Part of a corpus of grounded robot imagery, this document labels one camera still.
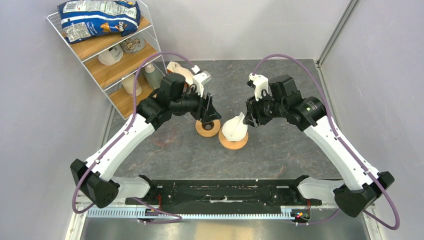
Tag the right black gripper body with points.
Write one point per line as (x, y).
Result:
(268, 108)

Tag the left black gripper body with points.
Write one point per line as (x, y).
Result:
(193, 103)

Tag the wooden ring stand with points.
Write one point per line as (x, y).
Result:
(232, 145)
(209, 129)

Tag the white paper coffee filter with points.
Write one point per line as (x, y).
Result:
(234, 130)

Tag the orange white filter box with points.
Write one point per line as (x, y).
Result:
(175, 67)

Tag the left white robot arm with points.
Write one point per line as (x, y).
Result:
(95, 175)

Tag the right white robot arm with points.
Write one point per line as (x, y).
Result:
(280, 98)

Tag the grey green bottle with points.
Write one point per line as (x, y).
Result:
(153, 76)

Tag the cream white bottle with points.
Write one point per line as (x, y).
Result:
(131, 85)

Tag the white plastic jug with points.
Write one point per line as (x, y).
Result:
(111, 56)

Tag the blue Doritos chip bag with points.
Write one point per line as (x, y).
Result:
(85, 19)

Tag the white wire wooden shelf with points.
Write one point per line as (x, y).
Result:
(111, 39)

